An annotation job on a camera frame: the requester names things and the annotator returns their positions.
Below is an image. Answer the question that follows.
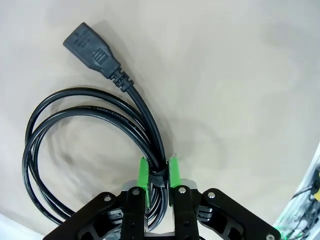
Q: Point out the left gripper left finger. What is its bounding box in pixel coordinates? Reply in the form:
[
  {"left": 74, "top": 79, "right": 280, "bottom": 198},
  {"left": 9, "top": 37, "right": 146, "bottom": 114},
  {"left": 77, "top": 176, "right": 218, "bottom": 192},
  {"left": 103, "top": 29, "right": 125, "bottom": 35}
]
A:
[{"left": 42, "top": 156, "right": 152, "bottom": 240}]

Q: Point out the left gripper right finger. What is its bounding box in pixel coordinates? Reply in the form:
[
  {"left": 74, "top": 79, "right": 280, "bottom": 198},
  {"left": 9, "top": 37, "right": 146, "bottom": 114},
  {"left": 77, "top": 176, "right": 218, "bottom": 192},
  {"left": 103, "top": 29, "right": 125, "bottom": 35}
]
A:
[{"left": 167, "top": 153, "right": 282, "bottom": 240}]

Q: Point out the black power cable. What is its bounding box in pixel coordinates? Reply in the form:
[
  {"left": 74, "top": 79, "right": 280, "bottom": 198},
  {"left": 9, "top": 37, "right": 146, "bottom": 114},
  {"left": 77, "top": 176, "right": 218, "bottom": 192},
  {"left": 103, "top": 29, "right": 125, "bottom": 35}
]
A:
[{"left": 24, "top": 21, "right": 169, "bottom": 235}]

